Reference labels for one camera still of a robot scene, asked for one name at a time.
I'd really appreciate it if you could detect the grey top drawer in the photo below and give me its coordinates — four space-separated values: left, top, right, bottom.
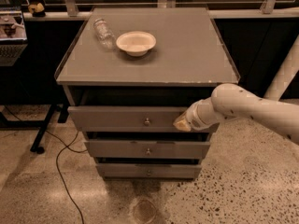
67 105 221 133

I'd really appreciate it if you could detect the grey drawer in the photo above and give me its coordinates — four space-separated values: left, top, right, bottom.
96 163 201 179
67 105 221 133
84 140 210 159

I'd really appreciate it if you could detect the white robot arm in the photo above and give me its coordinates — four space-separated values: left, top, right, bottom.
173 36 299 144

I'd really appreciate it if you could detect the grey drawer cabinet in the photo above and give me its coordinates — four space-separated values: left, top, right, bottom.
56 7 239 166

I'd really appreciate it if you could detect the grey middle drawer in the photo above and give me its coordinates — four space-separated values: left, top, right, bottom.
84 140 210 159

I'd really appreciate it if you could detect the grey bottom drawer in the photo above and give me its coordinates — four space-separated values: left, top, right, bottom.
96 163 201 179

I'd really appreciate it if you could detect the open laptop computer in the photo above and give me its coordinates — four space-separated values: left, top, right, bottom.
0 7 28 67

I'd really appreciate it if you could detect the white paper bowl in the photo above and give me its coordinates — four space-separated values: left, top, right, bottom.
116 31 156 57

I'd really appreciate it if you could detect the clear plastic bottle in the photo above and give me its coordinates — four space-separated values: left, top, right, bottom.
93 18 115 50

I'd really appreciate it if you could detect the small yellow black object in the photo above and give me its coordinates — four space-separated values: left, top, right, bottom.
28 1 46 17

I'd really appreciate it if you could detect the metal window rail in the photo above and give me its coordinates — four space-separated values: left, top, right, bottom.
21 0 299 21

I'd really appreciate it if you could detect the black floor cable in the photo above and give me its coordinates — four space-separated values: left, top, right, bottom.
3 105 88 224

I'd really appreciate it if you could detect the black desk leg frame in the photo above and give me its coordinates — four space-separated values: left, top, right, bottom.
0 105 68 154

